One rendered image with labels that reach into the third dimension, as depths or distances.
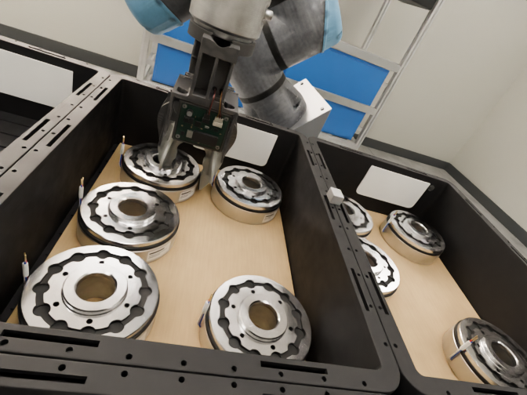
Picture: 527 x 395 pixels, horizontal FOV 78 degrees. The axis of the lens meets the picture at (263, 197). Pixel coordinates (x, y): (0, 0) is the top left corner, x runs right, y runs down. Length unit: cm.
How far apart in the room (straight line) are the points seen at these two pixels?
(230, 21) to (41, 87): 31
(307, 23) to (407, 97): 317
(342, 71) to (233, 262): 214
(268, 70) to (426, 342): 55
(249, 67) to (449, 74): 337
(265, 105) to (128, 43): 255
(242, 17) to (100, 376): 30
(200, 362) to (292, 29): 60
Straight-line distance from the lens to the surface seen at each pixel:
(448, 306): 56
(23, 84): 58
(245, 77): 72
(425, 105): 397
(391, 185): 63
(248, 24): 36
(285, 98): 75
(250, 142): 53
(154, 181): 43
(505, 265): 58
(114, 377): 20
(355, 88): 253
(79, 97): 44
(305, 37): 69
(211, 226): 44
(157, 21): 48
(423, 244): 59
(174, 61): 229
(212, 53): 34
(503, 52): 423
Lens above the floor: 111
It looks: 32 degrees down
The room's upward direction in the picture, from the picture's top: 24 degrees clockwise
